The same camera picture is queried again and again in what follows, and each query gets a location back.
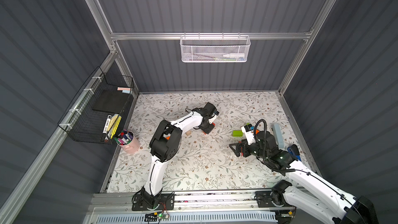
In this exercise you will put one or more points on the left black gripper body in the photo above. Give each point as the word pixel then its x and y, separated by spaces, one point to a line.
pixel 208 125

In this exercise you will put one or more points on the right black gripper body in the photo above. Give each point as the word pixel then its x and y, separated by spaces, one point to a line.
pixel 243 148

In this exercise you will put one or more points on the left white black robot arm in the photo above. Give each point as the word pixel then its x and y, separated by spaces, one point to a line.
pixel 165 145

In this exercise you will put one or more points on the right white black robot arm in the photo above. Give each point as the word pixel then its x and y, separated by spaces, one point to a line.
pixel 304 188

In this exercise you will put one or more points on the green block right flat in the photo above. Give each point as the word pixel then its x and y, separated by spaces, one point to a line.
pixel 237 133

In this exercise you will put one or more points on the light blue eraser box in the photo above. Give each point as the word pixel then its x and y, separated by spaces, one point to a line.
pixel 277 132

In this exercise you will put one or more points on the blue stapler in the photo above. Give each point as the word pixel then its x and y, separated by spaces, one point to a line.
pixel 294 150

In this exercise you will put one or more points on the white marker in basket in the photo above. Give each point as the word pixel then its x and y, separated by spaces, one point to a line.
pixel 238 57

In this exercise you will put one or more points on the pink pen cup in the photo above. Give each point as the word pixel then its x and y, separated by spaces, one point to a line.
pixel 127 141

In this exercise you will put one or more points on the yellow highlighter pack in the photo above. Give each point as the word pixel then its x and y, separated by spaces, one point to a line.
pixel 113 126

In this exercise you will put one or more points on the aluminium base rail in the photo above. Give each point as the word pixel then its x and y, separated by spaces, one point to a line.
pixel 184 201

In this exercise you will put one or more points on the white wire mesh basket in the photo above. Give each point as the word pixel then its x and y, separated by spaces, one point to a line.
pixel 211 48

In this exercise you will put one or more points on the black wire mesh basket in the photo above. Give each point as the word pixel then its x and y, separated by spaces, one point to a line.
pixel 105 95

